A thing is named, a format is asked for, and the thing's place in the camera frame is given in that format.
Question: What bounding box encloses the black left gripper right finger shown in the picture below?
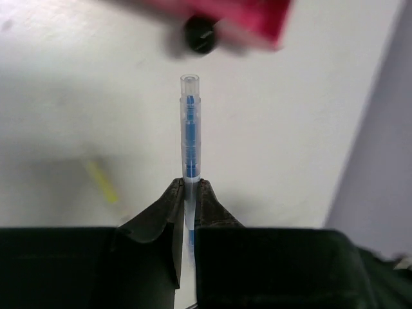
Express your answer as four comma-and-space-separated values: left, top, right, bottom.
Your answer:
194, 180, 411, 308

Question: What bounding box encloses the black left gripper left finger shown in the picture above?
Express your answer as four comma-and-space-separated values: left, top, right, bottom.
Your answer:
1, 178, 184, 308

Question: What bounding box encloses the yellow thin pen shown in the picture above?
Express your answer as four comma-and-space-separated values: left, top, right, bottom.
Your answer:
84, 160, 118, 204

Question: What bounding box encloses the blue thin pen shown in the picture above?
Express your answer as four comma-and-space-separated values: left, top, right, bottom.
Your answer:
180, 74, 201, 265

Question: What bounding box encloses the pink bottom drawer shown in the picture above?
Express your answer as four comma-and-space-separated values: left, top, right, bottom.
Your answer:
155, 0, 293, 55

